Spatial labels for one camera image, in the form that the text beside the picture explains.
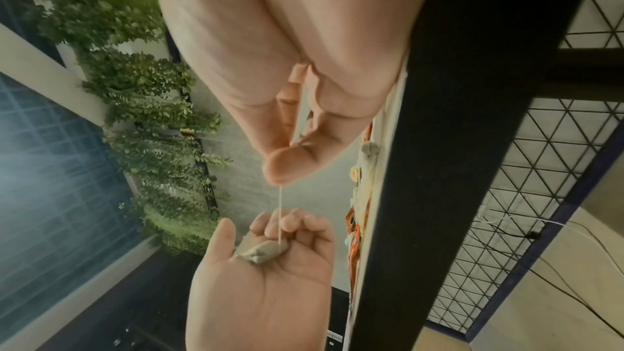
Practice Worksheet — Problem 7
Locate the person's right hand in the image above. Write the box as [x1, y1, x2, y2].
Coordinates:
[146, 0, 449, 185]

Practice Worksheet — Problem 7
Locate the person's left hand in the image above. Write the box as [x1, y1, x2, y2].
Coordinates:
[185, 208, 338, 351]

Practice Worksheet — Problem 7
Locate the white tea bag yellow tag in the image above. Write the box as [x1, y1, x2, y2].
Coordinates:
[232, 183, 290, 266]

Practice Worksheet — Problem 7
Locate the pile of red coffee sticks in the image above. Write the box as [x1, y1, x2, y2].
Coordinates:
[343, 120, 376, 277]

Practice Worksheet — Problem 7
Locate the pile of tea bags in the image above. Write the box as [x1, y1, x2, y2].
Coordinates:
[348, 140, 386, 224]

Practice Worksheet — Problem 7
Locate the black table base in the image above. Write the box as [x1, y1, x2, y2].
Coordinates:
[343, 0, 624, 351]

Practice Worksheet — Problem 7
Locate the gridded glass facade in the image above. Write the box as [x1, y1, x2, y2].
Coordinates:
[0, 71, 148, 343]

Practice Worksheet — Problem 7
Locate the green leafy plant wall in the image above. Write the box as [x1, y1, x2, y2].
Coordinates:
[0, 0, 235, 258]

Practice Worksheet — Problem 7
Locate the black cable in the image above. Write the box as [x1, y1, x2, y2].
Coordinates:
[487, 222, 624, 332]

